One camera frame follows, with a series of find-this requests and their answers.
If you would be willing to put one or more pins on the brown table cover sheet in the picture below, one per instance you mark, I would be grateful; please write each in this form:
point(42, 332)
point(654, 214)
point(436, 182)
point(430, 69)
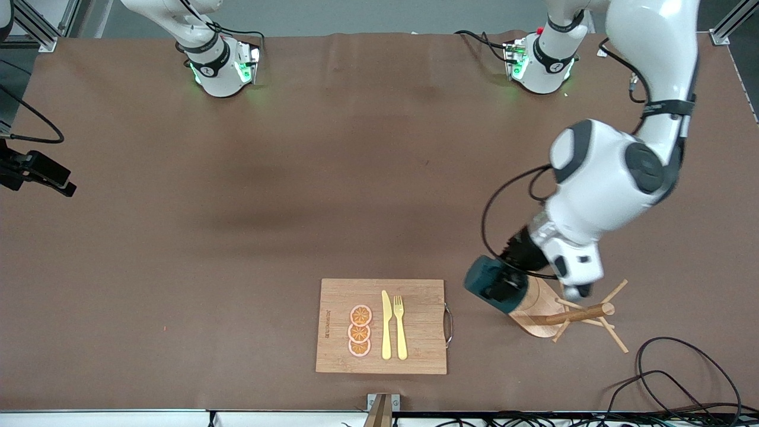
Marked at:
point(118, 356)

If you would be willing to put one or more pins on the yellow plastic fork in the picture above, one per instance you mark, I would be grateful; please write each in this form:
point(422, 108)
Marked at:
point(401, 338)

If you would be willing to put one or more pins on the bamboo cutting board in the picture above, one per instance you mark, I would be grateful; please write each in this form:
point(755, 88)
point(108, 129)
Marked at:
point(338, 296)

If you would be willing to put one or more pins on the yellow plastic knife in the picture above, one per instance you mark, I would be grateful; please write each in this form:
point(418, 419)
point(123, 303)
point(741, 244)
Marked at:
point(386, 332)

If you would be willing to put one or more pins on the white table edge rail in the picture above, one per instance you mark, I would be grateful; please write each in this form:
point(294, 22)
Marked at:
point(118, 420)

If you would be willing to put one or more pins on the orange slice toy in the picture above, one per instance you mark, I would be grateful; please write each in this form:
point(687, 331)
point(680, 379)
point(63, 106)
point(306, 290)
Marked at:
point(361, 314)

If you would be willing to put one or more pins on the wooden mug tree stand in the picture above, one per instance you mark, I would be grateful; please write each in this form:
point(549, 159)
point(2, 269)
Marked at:
point(539, 317)

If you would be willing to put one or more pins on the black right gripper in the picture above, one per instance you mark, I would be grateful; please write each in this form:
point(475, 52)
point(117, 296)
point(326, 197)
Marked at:
point(37, 166)

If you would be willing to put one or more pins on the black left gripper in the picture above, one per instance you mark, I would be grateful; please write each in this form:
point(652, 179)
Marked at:
point(524, 253)

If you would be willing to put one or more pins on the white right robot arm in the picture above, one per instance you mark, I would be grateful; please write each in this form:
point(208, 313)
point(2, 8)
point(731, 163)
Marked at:
point(216, 71)

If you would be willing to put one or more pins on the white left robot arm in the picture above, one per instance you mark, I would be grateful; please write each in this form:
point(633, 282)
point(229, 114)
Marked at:
point(605, 178)

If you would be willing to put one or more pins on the metal table edge bracket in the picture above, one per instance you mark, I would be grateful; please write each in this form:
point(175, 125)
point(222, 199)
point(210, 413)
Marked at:
point(382, 409)

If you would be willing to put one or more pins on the aluminium frame profile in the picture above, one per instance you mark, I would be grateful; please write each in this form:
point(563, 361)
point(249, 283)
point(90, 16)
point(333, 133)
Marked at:
point(720, 37)
point(44, 40)

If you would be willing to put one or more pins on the dark teal mug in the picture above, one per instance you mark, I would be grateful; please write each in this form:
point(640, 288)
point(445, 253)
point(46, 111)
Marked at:
point(477, 279)

